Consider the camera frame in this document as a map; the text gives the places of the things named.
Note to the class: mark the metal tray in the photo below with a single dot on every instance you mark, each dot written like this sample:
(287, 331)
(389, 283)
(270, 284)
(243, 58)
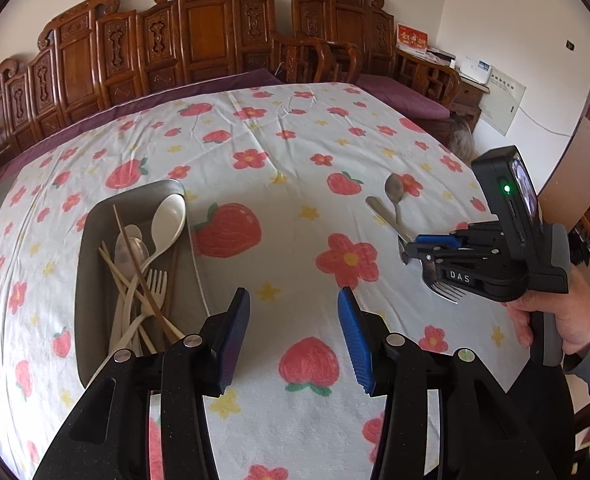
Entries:
(92, 270)

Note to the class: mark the white and blue box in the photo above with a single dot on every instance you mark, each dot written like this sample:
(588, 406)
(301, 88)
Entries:
(475, 71)

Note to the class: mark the white plastic utensil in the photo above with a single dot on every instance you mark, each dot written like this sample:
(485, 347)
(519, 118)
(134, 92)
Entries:
(125, 310)

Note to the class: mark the brown wooden board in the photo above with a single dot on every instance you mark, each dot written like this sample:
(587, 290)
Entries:
(575, 170)

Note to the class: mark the white ceramic spoon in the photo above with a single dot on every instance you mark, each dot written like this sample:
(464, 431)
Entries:
(169, 222)

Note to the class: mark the light wooden chopstick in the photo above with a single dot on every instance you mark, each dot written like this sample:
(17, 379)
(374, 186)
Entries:
(175, 331)
(120, 285)

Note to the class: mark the red desk calendar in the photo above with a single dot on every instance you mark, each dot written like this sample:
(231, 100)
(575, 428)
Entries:
(411, 39)

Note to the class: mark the large metal spoon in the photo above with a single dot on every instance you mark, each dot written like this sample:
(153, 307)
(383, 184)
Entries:
(395, 189)

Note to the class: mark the person's right hand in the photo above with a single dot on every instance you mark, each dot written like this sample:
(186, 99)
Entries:
(575, 315)

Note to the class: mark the carved wooden sofa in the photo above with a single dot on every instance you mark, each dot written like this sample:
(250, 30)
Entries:
(200, 25)

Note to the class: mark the white wall panel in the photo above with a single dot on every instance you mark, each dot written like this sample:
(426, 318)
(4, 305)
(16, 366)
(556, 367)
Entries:
(502, 100)

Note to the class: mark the floral strawberry printed blanket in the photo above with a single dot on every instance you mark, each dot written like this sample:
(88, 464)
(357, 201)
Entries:
(285, 160)

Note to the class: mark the wooden side table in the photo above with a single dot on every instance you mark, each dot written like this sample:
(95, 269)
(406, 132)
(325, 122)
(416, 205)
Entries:
(470, 100)

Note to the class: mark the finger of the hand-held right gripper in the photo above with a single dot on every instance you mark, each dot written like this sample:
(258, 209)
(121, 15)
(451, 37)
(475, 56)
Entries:
(417, 254)
(437, 241)

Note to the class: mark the small metal spoon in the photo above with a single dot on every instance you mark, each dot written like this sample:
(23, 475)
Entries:
(137, 252)

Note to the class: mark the white plastic fork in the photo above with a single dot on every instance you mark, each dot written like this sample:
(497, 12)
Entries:
(156, 295)

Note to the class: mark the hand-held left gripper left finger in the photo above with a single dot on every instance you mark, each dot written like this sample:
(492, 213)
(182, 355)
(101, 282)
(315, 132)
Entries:
(235, 340)

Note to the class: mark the carved wooden armchair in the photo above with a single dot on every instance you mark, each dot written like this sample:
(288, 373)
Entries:
(345, 20)

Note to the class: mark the white papers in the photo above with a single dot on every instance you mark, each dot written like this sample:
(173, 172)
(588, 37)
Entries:
(440, 57)

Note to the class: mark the white plastic spoon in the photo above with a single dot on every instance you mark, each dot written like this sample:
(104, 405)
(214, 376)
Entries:
(143, 272)
(121, 247)

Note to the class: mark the metal fork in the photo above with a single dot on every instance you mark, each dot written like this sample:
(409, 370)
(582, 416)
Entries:
(447, 290)

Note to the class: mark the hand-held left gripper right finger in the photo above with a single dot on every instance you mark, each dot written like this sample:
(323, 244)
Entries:
(355, 340)

